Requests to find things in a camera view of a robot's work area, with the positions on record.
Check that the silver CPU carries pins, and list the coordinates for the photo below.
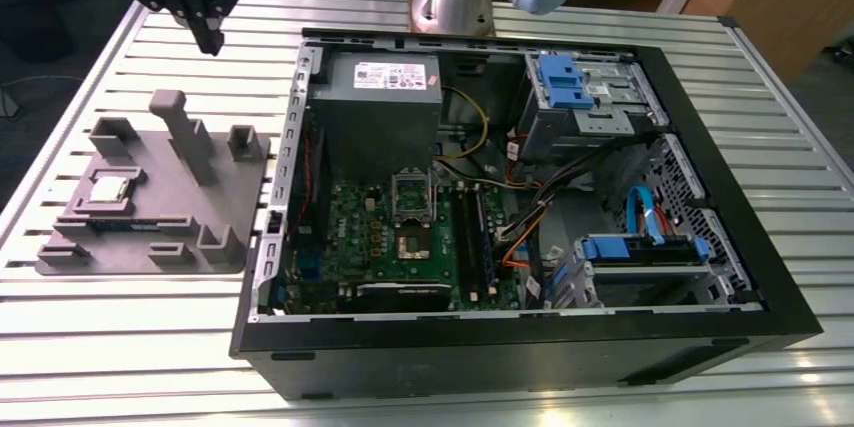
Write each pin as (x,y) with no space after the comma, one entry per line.
(110,190)

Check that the CPU socket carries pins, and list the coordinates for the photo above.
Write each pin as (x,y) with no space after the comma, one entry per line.
(415,245)

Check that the grey power supply unit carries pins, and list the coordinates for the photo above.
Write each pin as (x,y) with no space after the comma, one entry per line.
(374,122)

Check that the grey parts rack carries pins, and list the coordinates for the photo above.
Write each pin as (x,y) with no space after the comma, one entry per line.
(167,197)

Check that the blue drive bay latch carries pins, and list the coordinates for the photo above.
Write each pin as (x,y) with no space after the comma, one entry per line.
(557,79)

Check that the thin metal locking lever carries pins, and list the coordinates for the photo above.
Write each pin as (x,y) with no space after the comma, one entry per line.
(438,207)

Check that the green motherboard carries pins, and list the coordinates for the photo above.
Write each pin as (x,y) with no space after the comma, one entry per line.
(354,252)

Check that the blue board connector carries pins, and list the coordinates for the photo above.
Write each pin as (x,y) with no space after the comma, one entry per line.
(310,267)

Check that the grey optical drive cage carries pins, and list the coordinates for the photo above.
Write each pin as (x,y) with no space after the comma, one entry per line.
(601,124)

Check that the black RAM slot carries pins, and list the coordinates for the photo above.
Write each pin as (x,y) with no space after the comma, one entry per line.
(459,242)
(467,242)
(477,242)

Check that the black graphics card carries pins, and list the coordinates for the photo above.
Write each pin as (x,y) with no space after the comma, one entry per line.
(401,297)

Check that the hard disk in blue carrier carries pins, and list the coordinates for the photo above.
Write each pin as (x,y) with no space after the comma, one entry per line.
(610,248)

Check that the black PC case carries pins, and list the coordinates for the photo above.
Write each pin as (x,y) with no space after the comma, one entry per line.
(467,362)

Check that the grey disk bay cage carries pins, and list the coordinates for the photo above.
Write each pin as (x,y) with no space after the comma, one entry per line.
(650,271)

